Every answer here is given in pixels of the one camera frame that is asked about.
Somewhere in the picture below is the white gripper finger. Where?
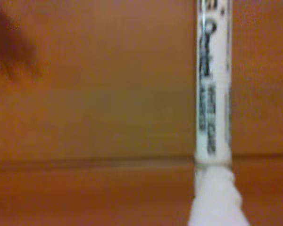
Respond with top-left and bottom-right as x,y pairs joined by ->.
187,166 -> 250,226

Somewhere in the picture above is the white marker black cap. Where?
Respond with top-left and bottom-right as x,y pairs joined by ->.
194,0 -> 233,170

